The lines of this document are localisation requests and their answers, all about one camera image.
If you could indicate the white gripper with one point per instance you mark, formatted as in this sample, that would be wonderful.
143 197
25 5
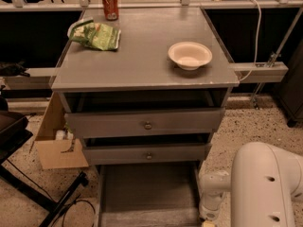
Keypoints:
207 212

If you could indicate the grey bottom drawer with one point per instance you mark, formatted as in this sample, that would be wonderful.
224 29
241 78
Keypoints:
148 195

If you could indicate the grey drawer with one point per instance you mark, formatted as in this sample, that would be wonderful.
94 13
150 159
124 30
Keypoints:
144 123
148 195
138 154

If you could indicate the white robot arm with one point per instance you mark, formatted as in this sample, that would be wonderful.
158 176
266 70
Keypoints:
263 182

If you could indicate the grey middle drawer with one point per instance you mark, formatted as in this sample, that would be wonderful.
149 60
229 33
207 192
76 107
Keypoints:
138 154

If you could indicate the grey top drawer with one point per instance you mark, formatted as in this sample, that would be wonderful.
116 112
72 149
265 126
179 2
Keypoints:
144 123

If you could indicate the grey drawer cabinet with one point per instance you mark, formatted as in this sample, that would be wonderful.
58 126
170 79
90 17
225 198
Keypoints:
159 98

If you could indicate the black stand leg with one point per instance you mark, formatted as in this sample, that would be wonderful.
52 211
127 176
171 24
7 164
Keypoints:
52 207

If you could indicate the white paper bowl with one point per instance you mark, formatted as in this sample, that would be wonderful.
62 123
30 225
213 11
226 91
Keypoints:
189 55

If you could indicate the brown cardboard box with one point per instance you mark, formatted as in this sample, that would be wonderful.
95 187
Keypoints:
57 147

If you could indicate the black chair seat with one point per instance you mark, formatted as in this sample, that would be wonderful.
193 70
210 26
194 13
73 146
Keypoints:
13 133

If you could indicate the green chip bag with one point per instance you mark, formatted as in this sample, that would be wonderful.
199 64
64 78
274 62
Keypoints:
94 35

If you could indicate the red soda can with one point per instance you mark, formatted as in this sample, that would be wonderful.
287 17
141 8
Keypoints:
110 9

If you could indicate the metal rail frame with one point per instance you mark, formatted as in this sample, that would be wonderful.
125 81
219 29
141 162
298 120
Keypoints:
157 3

